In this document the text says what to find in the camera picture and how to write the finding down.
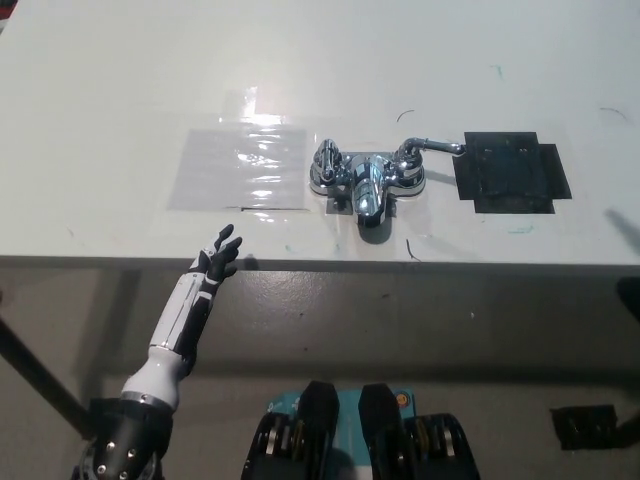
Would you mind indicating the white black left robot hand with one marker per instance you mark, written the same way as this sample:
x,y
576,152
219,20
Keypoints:
x,y
172,325

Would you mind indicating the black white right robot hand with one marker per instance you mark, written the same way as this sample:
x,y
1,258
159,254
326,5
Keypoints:
x,y
625,226

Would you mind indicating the black teal robot torso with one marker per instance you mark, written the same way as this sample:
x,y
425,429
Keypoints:
x,y
320,430

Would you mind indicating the black tape square patch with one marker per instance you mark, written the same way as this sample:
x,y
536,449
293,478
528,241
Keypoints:
x,y
507,172

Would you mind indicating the black table leg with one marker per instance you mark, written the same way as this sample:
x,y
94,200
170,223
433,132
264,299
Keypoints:
x,y
40,372

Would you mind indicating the clear plastic covered sheet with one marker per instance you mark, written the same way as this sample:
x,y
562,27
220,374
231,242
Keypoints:
x,y
235,170

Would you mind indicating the red background object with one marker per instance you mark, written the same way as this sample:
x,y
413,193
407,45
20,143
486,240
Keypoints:
x,y
5,10

